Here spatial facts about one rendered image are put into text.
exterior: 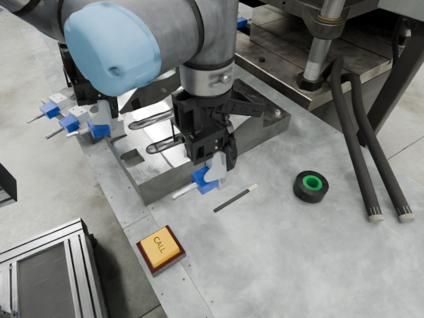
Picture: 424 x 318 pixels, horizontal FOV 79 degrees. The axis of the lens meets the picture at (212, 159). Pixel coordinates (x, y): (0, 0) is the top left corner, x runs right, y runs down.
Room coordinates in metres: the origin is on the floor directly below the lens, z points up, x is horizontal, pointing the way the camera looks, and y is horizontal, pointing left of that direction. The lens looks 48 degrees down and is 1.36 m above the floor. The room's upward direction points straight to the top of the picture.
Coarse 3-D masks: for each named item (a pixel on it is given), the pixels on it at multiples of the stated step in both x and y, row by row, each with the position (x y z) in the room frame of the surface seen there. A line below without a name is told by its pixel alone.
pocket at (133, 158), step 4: (136, 148) 0.46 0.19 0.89; (128, 152) 0.45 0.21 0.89; (132, 152) 0.45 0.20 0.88; (136, 152) 0.46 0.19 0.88; (120, 156) 0.43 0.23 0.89; (124, 156) 0.44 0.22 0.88; (128, 156) 0.44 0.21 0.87; (132, 156) 0.45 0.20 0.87; (136, 156) 0.45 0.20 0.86; (140, 156) 0.45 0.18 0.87; (124, 160) 0.44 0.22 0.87; (128, 160) 0.44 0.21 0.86; (132, 160) 0.44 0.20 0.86; (136, 160) 0.44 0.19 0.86; (140, 160) 0.44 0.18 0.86; (144, 160) 0.42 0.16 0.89; (124, 164) 0.42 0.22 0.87; (128, 164) 0.43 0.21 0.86; (132, 164) 0.43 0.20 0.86; (136, 164) 0.43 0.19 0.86
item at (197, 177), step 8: (208, 160) 0.36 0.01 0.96; (208, 168) 0.34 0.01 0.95; (192, 176) 0.32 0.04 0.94; (200, 176) 0.32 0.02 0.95; (232, 176) 0.34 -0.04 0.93; (192, 184) 0.31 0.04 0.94; (200, 184) 0.30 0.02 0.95; (208, 184) 0.31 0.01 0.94; (216, 184) 0.32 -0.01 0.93; (224, 184) 0.32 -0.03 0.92; (176, 192) 0.29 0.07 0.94; (184, 192) 0.29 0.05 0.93
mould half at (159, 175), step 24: (168, 120) 0.58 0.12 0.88; (240, 120) 0.52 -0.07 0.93; (264, 120) 0.60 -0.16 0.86; (288, 120) 0.63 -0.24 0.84; (120, 144) 0.47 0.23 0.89; (144, 144) 0.47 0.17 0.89; (240, 144) 0.52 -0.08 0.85; (144, 168) 0.39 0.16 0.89; (168, 168) 0.39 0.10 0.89; (192, 168) 0.42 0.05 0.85; (144, 192) 0.35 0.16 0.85; (168, 192) 0.38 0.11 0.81
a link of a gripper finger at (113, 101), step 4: (108, 96) 0.47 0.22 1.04; (108, 100) 0.47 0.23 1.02; (112, 100) 0.46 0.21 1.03; (116, 100) 0.47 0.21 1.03; (112, 104) 0.46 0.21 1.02; (116, 104) 0.47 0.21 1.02; (112, 108) 0.47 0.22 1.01; (116, 108) 0.46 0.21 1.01; (112, 112) 0.47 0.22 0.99; (116, 112) 0.47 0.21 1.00; (112, 116) 0.47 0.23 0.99; (116, 116) 0.47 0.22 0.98
